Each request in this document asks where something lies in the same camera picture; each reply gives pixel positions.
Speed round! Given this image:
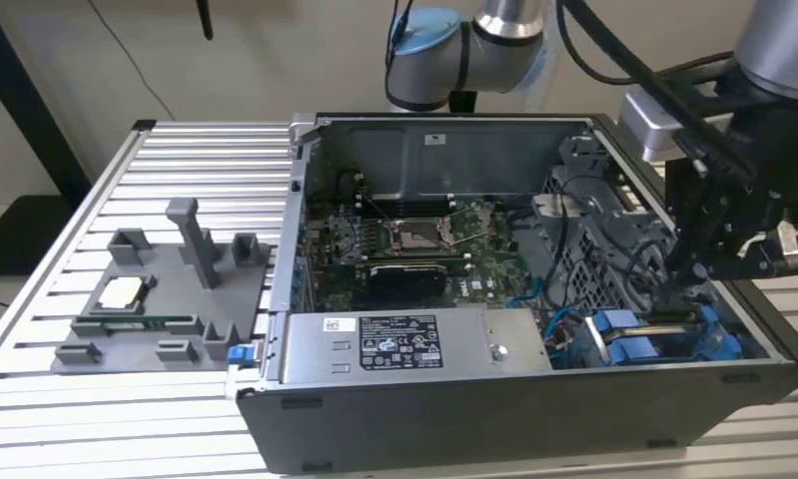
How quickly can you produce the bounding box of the black disk wire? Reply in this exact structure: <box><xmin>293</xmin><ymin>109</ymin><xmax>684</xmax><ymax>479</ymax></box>
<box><xmin>627</xmin><ymin>234</ymin><xmax>698</xmax><ymax>325</ymax></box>

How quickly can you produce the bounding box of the hard disk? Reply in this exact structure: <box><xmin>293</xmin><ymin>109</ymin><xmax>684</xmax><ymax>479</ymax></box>
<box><xmin>583</xmin><ymin>303</ymin><xmax>746</xmax><ymax>366</ymax></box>

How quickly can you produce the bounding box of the metal disk bay cage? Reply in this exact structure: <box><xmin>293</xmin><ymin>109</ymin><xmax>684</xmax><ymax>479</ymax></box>
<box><xmin>528</xmin><ymin>163</ymin><xmax>680</xmax><ymax>311</ymax></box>

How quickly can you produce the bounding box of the black RAM slot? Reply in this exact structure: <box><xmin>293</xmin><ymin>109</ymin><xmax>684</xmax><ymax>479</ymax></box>
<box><xmin>358</xmin><ymin>191</ymin><xmax>454</xmax><ymax>201</ymax></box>
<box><xmin>358</xmin><ymin>199</ymin><xmax>454</xmax><ymax>209</ymax></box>
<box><xmin>365</xmin><ymin>249</ymin><xmax>467</xmax><ymax>257</ymax></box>
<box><xmin>365</xmin><ymin>255</ymin><xmax>470</xmax><ymax>265</ymax></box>

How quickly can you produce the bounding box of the green motherboard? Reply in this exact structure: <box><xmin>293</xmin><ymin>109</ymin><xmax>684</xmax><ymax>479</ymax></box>
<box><xmin>303</xmin><ymin>198</ymin><xmax>540</xmax><ymax>314</ymax></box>

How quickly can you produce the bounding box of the CPU socket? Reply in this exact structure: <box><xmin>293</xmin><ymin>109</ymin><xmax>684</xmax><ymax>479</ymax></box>
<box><xmin>387</xmin><ymin>218</ymin><xmax>450</xmax><ymax>251</ymax></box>

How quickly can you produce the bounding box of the black graphics card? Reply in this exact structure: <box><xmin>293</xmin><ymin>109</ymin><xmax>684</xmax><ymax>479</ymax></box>
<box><xmin>354</xmin><ymin>262</ymin><xmax>450</xmax><ymax>306</ymax></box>

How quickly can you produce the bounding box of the thin metal locking lever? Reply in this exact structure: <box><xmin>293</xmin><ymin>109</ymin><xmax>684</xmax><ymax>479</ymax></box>
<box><xmin>363</xmin><ymin>193</ymin><xmax>401</xmax><ymax>222</ymax></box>

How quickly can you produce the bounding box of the silver power supply unit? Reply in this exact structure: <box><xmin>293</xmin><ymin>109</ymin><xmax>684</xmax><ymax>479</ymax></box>
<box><xmin>285</xmin><ymin>306</ymin><xmax>550</xmax><ymax>385</ymax></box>

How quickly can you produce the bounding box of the black open PC case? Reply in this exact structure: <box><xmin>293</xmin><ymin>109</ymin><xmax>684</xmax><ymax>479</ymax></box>
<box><xmin>235</xmin><ymin>112</ymin><xmax>798</xmax><ymax>475</ymax></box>

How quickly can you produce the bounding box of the grey parts rack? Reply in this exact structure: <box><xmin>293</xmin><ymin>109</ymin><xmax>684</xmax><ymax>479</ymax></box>
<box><xmin>50</xmin><ymin>197</ymin><xmax>275</xmax><ymax>376</ymax></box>

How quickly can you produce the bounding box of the green RAM stick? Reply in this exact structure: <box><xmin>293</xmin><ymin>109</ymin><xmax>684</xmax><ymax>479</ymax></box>
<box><xmin>101</xmin><ymin>313</ymin><xmax>199</xmax><ymax>331</ymax></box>

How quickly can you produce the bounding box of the silver CPU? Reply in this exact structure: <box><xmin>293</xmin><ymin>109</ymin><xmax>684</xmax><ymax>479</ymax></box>
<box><xmin>87</xmin><ymin>275</ymin><xmax>155</xmax><ymax>314</ymax></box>

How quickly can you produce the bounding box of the black monitor stand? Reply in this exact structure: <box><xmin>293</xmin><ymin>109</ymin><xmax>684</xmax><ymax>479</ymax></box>
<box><xmin>0</xmin><ymin>0</ymin><xmax>82</xmax><ymax>276</ymax></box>

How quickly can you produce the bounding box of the small wrist camera with bracket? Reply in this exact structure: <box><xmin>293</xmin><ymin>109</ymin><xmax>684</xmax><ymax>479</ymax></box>
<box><xmin>735</xmin><ymin>223</ymin><xmax>798</xmax><ymax>276</ymax></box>

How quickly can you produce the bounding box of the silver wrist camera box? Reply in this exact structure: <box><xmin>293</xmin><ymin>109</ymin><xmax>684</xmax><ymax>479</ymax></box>
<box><xmin>615</xmin><ymin>89</ymin><xmax>694</xmax><ymax>162</ymax></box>

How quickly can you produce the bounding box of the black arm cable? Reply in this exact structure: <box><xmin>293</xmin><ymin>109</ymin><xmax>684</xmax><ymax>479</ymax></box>
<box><xmin>555</xmin><ymin>0</ymin><xmax>760</xmax><ymax>177</ymax></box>

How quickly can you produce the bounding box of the blue disk wire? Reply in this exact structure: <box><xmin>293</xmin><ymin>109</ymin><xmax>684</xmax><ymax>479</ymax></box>
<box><xmin>506</xmin><ymin>277</ymin><xmax>574</xmax><ymax>326</ymax></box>

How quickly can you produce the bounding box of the thin black wall cable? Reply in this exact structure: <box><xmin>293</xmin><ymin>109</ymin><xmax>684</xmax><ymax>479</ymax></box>
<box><xmin>86</xmin><ymin>0</ymin><xmax>175</xmax><ymax>122</ymax></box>

